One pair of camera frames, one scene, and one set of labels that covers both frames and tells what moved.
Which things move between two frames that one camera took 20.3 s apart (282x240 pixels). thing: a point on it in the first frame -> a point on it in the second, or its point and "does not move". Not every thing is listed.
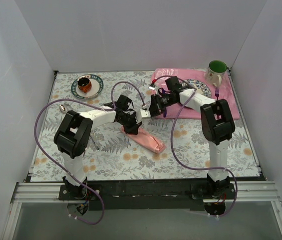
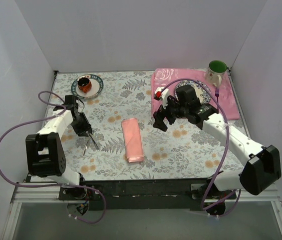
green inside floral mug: x=216 y=71 does not move
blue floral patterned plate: x=200 y=87 does not move
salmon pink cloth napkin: x=146 y=140 -> x=133 y=142
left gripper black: x=131 y=125 -> x=85 y=128
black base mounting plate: x=148 y=194 does not move
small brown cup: x=84 y=84 does not move
